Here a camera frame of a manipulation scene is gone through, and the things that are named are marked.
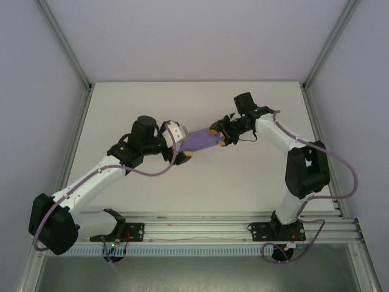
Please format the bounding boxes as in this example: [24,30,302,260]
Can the purple paper box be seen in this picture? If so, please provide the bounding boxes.
[181,127,225,153]

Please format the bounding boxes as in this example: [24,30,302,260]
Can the grey metal sheet panel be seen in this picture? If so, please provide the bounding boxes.
[30,254,367,292]

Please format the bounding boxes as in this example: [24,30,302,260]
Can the aluminium table side rail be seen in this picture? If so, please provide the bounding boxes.
[301,85,348,218]
[48,87,94,220]

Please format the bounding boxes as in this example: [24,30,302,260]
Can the aluminium mounting rail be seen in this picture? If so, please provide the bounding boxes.
[34,212,365,245]

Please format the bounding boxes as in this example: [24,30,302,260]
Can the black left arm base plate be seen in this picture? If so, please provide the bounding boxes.
[89,222,145,243]

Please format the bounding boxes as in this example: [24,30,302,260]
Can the slotted light blue cable duct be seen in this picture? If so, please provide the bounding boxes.
[44,245,288,257]

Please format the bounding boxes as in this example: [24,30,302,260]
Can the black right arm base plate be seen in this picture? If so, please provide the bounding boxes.
[247,221,305,243]

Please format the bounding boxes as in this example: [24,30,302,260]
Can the aluminium frame post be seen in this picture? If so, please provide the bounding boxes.
[302,0,360,89]
[36,0,93,91]

